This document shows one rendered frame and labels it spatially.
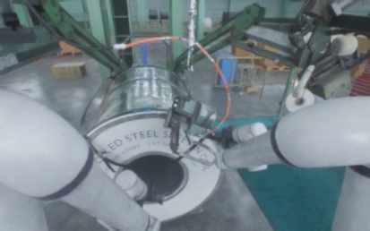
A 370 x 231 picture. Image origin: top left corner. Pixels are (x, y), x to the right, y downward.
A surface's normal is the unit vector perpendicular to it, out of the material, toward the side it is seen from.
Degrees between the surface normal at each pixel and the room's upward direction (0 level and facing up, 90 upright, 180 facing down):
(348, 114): 38
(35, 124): 49
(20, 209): 90
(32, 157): 73
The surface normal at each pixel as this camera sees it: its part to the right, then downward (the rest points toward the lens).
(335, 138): -0.60, 0.07
